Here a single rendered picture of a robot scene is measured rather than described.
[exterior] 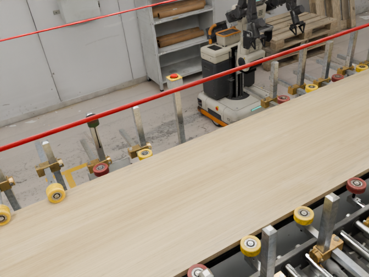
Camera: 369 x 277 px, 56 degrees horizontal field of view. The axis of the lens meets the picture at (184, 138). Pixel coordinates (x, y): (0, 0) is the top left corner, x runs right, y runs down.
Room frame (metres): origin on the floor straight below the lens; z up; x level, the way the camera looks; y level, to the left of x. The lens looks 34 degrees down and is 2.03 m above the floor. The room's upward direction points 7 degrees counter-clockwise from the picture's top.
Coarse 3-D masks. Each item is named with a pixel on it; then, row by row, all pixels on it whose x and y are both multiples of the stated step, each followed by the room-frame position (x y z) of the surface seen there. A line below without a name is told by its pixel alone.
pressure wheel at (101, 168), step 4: (100, 164) 1.50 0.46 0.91; (104, 164) 1.49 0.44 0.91; (96, 168) 1.47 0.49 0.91; (100, 168) 1.47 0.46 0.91; (104, 168) 1.46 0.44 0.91; (108, 168) 1.48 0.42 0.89; (96, 172) 1.44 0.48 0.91; (100, 172) 1.44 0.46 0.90; (104, 172) 1.44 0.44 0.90; (108, 172) 1.46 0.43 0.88
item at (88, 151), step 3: (84, 138) 1.85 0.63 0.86; (81, 141) 1.82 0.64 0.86; (84, 141) 1.82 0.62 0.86; (81, 144) 1.82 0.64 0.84; (84, 144) 1.79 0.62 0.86; (87, 144) 1.78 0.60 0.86; (84, 147) 1.75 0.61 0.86; (87, 147) 1.75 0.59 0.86; (87, 150) 1.72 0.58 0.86; (90, 150) 1.71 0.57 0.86; (87, 153) 1.68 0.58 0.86; (90, 153) 1.68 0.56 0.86; (90, 156) 1.65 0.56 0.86; (93, 156) 1.65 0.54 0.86; (90, 159) 1.64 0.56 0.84; (93, 159) 1.62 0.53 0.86
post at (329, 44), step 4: (328, 44) 2.33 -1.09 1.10; (332, 44) 2.34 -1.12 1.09; (328, 48) 2.33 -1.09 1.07; (328, 52) 2.33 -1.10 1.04; (324, 56) 2.36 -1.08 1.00; (328, 56) 2.33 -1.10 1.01; (324, 60) 2.35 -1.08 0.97; (328, 60) 2.33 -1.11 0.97; (324, 64) 2.35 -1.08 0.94; (328, 64) 2.33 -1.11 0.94; (324, 68) 2.34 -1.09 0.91; (328, 68) 2.34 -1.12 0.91; (324, 72) 2.34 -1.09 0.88; (328, 72) 2.34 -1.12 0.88; (324, 76) 2.33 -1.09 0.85
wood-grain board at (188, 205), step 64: (256, 128) 1.68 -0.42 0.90; (320, 128) 1.60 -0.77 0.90; (128, 192) 1.26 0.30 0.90; (192, 192) 1.20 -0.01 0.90; (256, 192) 1.15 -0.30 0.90; (320, 192) 1.11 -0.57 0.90; (0, 256) 0.96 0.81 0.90; (64, 256) 0.92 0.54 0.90; (128, 256) 0.89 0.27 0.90; (192, 256) 0.85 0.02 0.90
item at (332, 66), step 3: (318, 60) 2.65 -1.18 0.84; (321, 60) 2.64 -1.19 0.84; (318, 63) 2.65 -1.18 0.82; (321, 63) 2.62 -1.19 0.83; (330, 63) 2.57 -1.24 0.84; (330, 66) 2.54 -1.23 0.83; (333, 66) 2.51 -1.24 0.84; (336, 66) 2.50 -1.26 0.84; (339, 66) 2.50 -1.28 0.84; (333, 69) 2.51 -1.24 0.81; (336, 69) 2.49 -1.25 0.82; (348, 69) 2.42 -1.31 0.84; (345, 72) 2.41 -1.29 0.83; (348, 72) 2.39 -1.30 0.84; (351, 72) 2.37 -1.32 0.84; (354, 72) 2.36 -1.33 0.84
